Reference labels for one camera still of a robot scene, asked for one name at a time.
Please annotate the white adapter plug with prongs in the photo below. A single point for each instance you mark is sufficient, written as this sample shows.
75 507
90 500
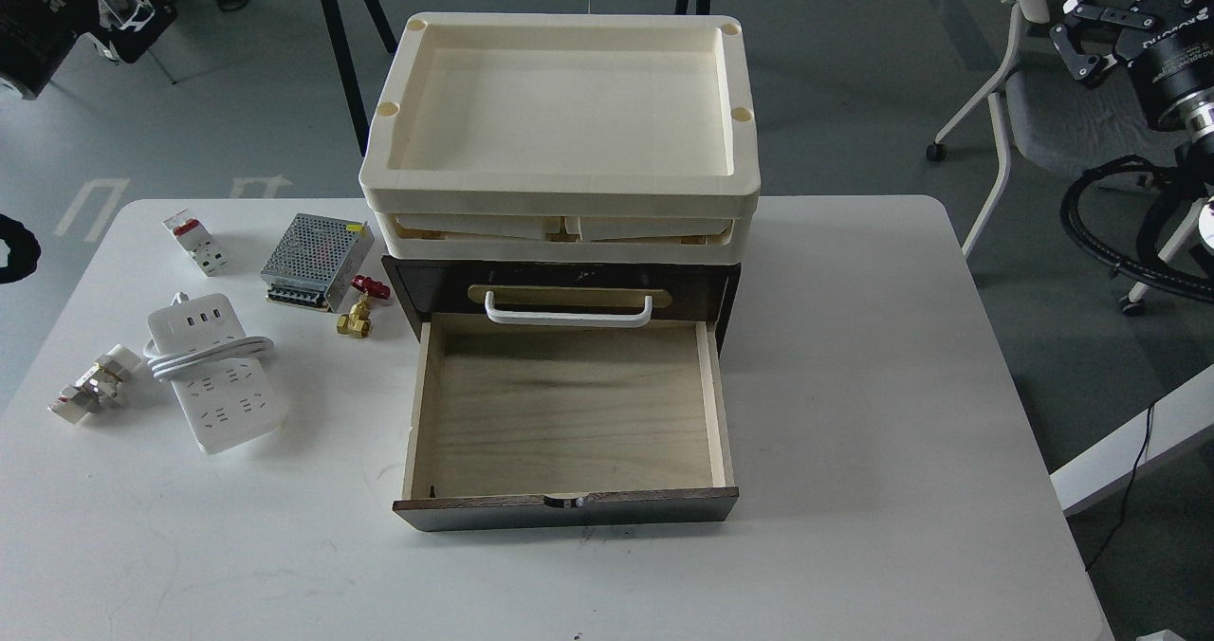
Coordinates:
100 388

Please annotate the cream plastic tray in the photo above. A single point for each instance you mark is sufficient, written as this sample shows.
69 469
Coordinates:
566 138

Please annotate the open wooden drawer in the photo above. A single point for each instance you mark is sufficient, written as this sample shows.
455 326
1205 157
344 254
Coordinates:
535 426

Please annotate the white drawer handle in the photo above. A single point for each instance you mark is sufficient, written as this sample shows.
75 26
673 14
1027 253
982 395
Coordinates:
565 319

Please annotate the grey office chair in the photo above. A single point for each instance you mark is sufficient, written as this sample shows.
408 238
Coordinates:
1053 121

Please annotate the brass valve with red handle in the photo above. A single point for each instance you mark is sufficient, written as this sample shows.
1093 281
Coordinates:
356 323

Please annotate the white power strip with cable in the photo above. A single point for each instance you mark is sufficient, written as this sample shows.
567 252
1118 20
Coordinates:
200 348

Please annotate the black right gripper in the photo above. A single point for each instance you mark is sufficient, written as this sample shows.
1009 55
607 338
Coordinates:
1172 78

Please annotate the white red circuit breaker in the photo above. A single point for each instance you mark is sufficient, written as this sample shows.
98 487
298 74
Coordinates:
196 241

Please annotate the white bench edge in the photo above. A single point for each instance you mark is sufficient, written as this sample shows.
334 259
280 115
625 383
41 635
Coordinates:
1179 422

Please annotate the silver metal power supply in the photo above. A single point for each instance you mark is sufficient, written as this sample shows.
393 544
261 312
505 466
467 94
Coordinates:
315 261

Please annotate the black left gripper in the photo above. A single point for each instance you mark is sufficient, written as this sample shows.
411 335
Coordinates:
36 35

